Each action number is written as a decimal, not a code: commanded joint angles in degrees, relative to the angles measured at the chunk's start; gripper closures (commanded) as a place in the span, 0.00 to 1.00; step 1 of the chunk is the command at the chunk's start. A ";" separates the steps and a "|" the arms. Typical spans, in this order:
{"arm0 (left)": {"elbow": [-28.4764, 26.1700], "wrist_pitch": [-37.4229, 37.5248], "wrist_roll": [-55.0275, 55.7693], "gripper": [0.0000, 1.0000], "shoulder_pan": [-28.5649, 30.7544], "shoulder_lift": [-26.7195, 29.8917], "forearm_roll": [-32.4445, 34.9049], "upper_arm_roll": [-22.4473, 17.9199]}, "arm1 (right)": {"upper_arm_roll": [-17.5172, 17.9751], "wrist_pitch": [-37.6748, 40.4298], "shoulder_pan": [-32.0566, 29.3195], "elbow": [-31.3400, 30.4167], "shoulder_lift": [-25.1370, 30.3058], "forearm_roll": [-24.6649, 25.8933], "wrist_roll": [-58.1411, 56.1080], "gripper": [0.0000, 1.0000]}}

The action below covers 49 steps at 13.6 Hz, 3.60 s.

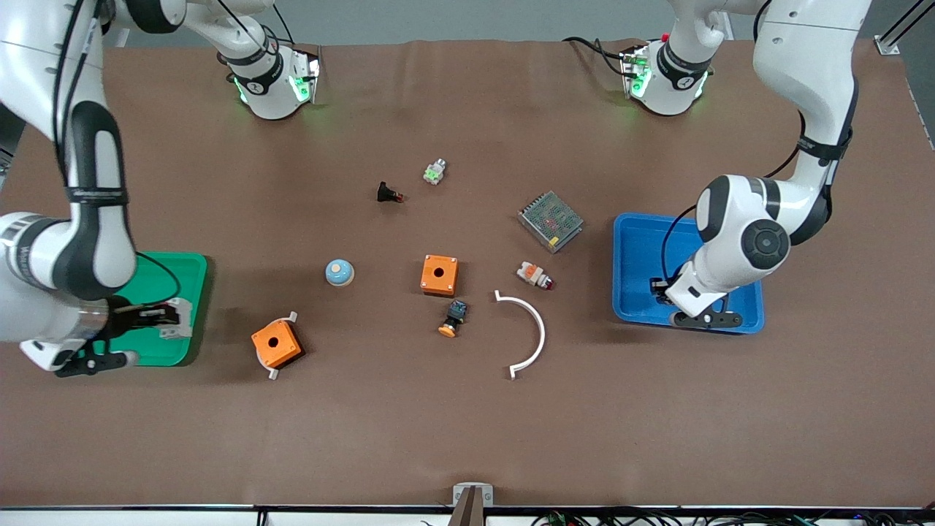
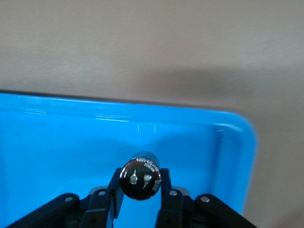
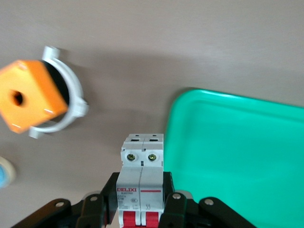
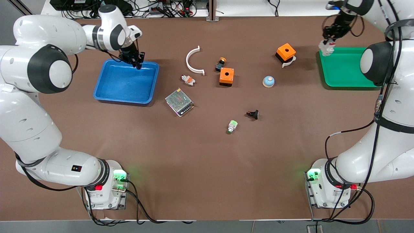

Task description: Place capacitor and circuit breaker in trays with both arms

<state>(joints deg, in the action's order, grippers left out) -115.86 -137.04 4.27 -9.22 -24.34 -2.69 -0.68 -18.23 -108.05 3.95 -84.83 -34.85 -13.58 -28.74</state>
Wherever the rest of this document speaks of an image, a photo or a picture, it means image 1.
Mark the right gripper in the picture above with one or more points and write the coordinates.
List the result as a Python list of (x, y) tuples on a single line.
[(121, 318)]

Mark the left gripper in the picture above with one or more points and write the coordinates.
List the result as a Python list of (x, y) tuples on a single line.
[(659, 288)]

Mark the white circuit breaker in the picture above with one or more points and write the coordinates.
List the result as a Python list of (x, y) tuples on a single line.
[(182, 321)]

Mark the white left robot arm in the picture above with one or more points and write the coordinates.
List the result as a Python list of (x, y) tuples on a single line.
[(803, 58)]

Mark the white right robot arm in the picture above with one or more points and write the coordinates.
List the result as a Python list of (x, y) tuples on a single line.
[(95, 219)]

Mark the blue plastic tray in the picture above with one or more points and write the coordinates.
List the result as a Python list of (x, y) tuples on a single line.
[(635, 256)]

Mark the green plastic tray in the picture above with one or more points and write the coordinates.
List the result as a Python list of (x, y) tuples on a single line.
[(168, 274)]

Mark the white curved pipe clamp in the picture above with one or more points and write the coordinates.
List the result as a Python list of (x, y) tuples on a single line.
[(542, 329)]

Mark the perforated metal power supply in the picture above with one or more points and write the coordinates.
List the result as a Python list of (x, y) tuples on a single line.
[(551, 221)]

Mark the orange box with white tabs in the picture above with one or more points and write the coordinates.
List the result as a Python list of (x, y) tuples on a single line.
[(281, 351)]

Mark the blue dome buzzer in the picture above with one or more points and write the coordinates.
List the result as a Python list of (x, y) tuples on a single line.
[(340, 272)]

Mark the orange black push button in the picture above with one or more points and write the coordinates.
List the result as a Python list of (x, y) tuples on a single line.
[(454, 315)]

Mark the plain orange button box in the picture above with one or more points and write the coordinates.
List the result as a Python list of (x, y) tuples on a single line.
[(431, 283)]

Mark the white green push button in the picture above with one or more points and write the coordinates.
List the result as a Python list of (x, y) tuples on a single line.
[(434, 172)]

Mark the brown table cover sheet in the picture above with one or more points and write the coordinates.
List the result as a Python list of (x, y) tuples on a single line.
[(438, 424)]

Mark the red push button switch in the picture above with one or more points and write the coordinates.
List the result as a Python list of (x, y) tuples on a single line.
[(532, 274)]

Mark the small black red switch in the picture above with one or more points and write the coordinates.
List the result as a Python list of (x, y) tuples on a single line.
[(386, 192)]

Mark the grey metal bracket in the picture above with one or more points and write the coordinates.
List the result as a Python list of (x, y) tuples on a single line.
[(459, 491)]

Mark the aluminium frame profile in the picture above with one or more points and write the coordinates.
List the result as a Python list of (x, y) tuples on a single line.
[(887, 44)]

